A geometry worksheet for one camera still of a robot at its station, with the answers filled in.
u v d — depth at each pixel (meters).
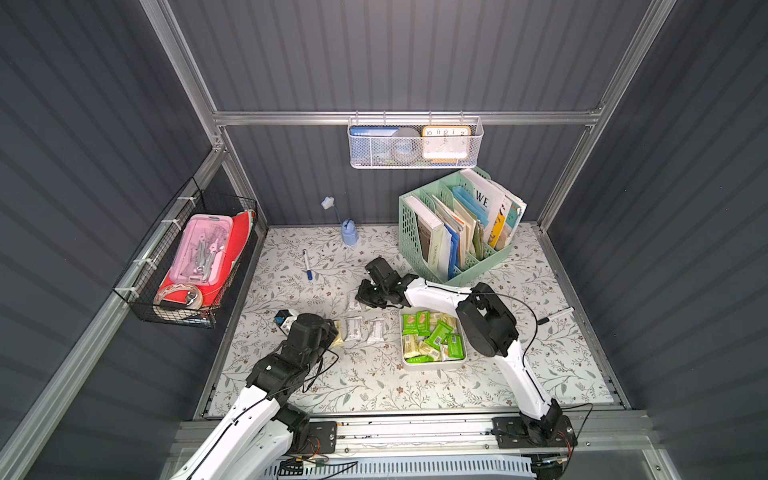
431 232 0.85
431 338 0.87
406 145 0.91
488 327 0.60
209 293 0.69
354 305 0.95
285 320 0.69
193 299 0.67
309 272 1.06
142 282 0.61
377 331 0.91
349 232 1.11
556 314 0.95
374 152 0.89
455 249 0.89
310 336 0.58
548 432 0.64
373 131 0.87
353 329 0.91
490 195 0.94
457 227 0.87
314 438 0.73
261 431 0.60
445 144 0.89
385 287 0.78
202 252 0.72
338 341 0.89
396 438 0.75
